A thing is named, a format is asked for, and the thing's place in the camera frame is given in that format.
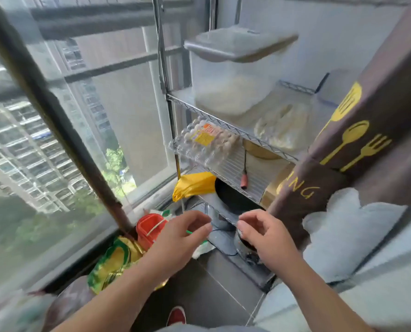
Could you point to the person's right hand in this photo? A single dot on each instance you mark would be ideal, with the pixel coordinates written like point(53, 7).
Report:
point(274, 243)

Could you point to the person's left hand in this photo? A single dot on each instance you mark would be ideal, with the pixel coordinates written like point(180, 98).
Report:
point(172, 243)

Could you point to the person's right thumb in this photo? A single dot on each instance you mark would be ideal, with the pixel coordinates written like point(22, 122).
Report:
point(247, 233)

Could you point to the person's left thumb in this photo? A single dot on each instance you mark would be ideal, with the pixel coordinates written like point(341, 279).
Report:
point(200, 235)

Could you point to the person's left forearm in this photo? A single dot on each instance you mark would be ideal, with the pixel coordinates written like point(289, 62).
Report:
point(115, 300)

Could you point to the person's right forearm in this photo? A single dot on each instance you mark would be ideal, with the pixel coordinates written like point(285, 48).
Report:
point(319, 300)

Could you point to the small metal pot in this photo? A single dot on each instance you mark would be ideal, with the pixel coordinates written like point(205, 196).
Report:
point(247, 255)

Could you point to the black pan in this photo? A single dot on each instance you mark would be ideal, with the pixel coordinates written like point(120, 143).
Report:
point(233, 201)

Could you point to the yellow plastic bag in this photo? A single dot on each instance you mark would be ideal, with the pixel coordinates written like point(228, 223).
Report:
point(193, 184)

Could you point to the red capped bottle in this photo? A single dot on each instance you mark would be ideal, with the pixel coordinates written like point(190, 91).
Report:
point(146, 231)

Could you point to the round wooden board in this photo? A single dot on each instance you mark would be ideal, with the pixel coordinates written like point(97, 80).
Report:
point(257, 152)

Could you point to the red shoe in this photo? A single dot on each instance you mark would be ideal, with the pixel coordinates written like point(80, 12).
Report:
point(176, 316)

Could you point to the clear plastic egg carton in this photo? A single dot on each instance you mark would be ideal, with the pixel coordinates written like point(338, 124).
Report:
point(205, 146)

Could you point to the yellow green printed bag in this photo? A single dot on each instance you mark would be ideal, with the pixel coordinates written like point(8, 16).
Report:
point(112, 262)

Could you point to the white fluffy cloth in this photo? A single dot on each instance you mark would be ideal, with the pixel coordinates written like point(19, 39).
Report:
point(343, 231)

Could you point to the plastic bag of white food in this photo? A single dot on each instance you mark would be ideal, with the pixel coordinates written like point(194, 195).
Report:
point(285, 127)

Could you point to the clear lidded storage container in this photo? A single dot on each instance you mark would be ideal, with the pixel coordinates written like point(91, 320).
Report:
point(233, 82)

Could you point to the brown apron with cutlery print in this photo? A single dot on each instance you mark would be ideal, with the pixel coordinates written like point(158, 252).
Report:
point(371, 134)

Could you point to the clear box with blue rim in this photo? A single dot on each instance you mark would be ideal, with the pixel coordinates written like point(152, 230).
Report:
point(330, 89)

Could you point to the dark window pole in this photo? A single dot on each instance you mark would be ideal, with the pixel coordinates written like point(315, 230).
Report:
point(53, 110)

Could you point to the floral patterned cloth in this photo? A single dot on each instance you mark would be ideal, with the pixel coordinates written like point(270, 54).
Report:
point(18, 314)

